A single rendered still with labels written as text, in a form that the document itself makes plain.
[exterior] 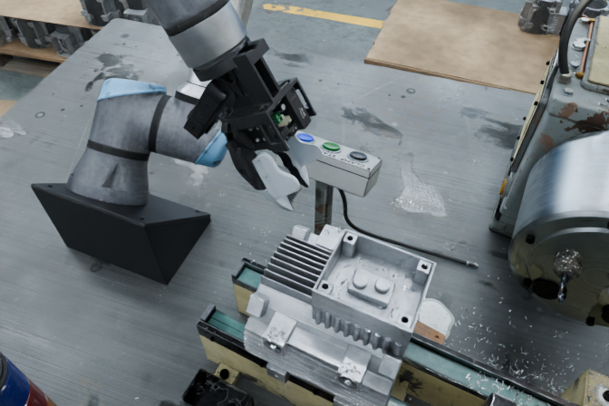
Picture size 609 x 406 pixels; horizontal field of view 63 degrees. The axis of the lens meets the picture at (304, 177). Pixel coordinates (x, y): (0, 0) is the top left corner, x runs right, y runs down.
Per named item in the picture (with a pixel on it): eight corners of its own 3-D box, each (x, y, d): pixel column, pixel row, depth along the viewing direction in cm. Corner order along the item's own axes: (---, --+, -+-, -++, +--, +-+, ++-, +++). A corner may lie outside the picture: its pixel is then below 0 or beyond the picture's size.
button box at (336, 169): (376, 184, 87) (383, 157, 85) (363, 198, 81) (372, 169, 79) (290, 153, 93) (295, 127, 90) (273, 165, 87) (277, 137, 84)
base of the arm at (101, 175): (48, 183, 93) (60, 132, 92) (104, 184, 107) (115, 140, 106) (111, 207, 88) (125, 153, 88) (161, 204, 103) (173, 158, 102)
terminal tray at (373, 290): (427, 291, 65) (438, 260, 60) (401, 362, 59) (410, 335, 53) (343, 257, 69) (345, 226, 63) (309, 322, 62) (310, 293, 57)
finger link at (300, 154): (334, 186, 63) (296, 137, 58) (299, 188, 67) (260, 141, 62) (343, 167, 65) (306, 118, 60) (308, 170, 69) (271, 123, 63)
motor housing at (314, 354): (417, 319, 79) (440, 251, 65) (375, 436, 67) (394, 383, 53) (304, 272, 85) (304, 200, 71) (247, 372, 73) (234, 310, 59)
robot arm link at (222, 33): (154, 43, 52) (199, 8, 57) (179, 80, 54) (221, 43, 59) (200, 25, 47) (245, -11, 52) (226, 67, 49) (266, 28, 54)
